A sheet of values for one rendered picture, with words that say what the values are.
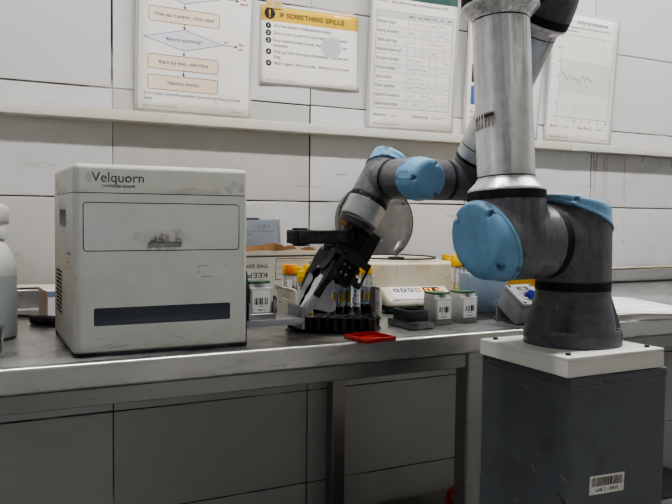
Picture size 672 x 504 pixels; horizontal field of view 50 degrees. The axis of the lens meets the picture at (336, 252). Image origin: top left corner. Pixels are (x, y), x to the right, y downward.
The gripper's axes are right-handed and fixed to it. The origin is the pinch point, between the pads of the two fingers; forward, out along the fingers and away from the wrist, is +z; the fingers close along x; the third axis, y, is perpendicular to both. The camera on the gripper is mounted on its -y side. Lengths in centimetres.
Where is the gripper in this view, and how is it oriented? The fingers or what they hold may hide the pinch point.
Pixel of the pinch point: (299, 311)
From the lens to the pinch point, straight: 133.9
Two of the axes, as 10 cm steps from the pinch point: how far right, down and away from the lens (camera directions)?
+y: 7.7, 4.9, 4.2
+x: -4.5, -0.5, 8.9
